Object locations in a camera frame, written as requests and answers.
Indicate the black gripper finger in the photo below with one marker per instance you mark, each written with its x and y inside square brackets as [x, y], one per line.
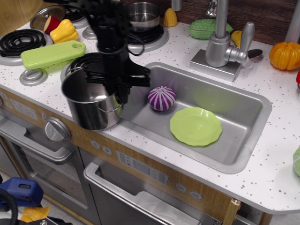
[123, 92]

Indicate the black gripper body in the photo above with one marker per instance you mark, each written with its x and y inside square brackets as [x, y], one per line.
[116, 68]

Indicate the large steel pot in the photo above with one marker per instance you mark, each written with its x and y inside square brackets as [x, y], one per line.
[92, 107]

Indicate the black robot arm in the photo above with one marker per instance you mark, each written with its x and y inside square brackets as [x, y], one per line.
[111, 24]

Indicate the steel pot lid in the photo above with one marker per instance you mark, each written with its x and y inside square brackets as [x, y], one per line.
[38, 21]

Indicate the silver sink basin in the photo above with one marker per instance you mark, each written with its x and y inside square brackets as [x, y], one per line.
[243, 116]

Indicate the purple white striped ball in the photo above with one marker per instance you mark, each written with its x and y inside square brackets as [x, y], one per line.
[161, 98]

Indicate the black rear right burner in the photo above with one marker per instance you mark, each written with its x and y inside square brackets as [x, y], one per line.
[147, 41]

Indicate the silver rear stove knob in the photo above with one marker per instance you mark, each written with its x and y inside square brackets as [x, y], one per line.
[89, 34]

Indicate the silver stove knob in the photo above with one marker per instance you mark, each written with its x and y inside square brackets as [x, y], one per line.
[33, 77]
[89, 34]

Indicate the small steel saucepan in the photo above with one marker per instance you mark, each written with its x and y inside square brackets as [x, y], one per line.
[144, 16]

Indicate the yellow toy bell pepper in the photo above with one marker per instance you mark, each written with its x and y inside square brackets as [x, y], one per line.
[65, 31]

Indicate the black rear left burner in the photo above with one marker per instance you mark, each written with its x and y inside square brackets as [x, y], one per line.
[76, 16]

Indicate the yellow toy corn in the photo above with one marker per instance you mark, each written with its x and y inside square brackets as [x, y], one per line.
[170, 18]

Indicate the silver oven dial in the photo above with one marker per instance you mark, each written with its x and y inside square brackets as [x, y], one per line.
[56, 130]

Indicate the green plastic cutting board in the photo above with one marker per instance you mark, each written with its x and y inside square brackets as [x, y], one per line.
[52, 54]

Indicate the green plastic plate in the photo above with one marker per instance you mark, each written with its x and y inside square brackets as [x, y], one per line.
[195, 126]

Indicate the red toy apple half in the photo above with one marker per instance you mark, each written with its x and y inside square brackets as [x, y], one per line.
[51, 23]

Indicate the green toy bitter gourd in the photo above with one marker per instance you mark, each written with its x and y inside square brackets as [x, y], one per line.
[204, 28]

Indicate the silver toy faucet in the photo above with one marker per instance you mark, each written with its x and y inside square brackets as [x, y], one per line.
[221, 59]

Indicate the black left front burner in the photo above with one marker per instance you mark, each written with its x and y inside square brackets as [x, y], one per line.
[18, 41]

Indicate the blue clamp tool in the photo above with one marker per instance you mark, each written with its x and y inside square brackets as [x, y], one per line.
[25, 192]

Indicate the orange toy pumpkin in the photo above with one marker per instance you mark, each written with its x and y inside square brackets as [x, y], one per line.
[285, 56]

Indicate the red toy at edge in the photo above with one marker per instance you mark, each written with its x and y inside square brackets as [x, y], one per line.
[298, 80]

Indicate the green toy cabbage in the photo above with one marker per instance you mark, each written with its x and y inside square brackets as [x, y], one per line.
[296, 161]

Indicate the dishwasher door with handle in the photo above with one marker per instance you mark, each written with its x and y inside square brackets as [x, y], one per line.
[122, 199]

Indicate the oven door with handle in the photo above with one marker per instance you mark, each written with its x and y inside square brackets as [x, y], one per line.
[56, 166]

